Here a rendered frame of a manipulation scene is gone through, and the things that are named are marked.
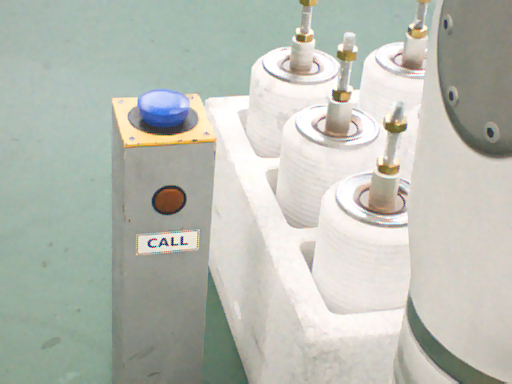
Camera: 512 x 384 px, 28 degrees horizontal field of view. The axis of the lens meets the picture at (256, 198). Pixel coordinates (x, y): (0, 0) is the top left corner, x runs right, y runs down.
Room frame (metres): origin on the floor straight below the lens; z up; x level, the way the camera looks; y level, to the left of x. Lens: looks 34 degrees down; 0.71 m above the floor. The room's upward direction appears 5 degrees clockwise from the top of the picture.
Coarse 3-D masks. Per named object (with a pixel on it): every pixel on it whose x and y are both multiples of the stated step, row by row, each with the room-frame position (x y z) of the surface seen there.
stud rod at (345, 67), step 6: (348, 36) 0.81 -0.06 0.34; (354, 36) 0.81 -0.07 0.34; (348, 42) 0.81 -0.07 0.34; (354, 42) 0.81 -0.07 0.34; (342, 48) 0.81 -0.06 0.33; (348, 48) 0.81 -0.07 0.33; (342, 66) 0.81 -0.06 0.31; (348, 66) 0.81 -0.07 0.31; (342, 72) 0.81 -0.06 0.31; (348, 72) 0.81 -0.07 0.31; (342, 78) 0.81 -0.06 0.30; (348, 78) 0.81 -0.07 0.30; (342, 84) 0.81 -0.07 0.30; (348, 84) 0.81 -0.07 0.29; (342, 90) 0.81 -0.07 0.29
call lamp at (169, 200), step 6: (162, 192) 0.66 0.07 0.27; (168, 192) 0.66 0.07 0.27; (174, 192) 0.66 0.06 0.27; (180, 192) 0.66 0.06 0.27; (156, 198) 0.65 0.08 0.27; (162, 198) 0.65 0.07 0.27; (168, 198) 0.65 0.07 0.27; (174, 198) 0.66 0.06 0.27; (180, 198) 0.66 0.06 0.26; (156, 204) 0.65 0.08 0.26; (162, 204) 0.65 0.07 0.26; (168, 204) 0.65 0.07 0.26; (174, 204) 0.66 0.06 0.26; (180, 204) 0.66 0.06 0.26; (162, 210) 0.65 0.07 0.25; (168, 210) 0.66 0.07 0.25; (174, 210) 0.66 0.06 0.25
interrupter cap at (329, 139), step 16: (304, 112) 0.83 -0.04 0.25; (320, 112) 0.83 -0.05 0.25; (352, 112) 0.84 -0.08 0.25; (304, 128) 0.80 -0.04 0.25; (320, 128) 0.81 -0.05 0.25; (352, 128) 0.81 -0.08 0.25; (368, 128) 0.81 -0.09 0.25; (320, 144) 0.78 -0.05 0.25; (336, 144) 0.78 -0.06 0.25; (352, 144) 0.78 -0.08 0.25; (368, 144) 0.79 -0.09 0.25
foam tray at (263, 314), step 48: (240, 96) 0.99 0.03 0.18; (240, 144) 0.89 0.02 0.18; (240, 192) 0.82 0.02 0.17; (240, 240) 0.80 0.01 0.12; (288, 240) 0.73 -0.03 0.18; (240, 288) 0.79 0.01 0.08; (288, 288) 0.67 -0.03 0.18; (240, 336) 0.78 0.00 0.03; (288, 336) 0.65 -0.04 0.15; (336, 336) 0.61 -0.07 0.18; (384, 336) 0.62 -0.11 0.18
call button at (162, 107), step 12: (144, 96) 0.69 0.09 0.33; (156, 96) 0.70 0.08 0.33; (168, 96) 0.70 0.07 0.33; (180, 96) 0.70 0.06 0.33; (144, 108) 0.68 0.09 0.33; (156, 108) 0.68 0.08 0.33; (168, 108) 0.68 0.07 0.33; (180, 108) 0.68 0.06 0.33; (144, 120) 0.68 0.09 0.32; (156, 120) 0.67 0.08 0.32; (168, 120) 0.67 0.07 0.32; (180, 120) 0.68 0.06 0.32
